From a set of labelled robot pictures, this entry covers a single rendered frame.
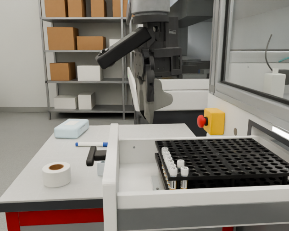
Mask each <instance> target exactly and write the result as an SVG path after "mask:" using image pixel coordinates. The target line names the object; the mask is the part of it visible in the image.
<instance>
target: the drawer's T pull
mask: <svg viewBox="0 0 289 231"><path fill-rule="evenodd" d="M106 152H107V150H97V147H96V146H91V147H90V150H89V154H88V157H87V159H86V165H87V166H93V165H94V161H105V160H106Z"/></svg>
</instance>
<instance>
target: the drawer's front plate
mask: <svg viewBox="0 0 289 231"><path fill-rule="evenodd" d="M102 190H103V212H104V231H118V229H117V192H119V132H118V123H111V127H110V133H109V139H108V145H107V152H106V160H105V167H104V173H103V179H102Z"/></svg>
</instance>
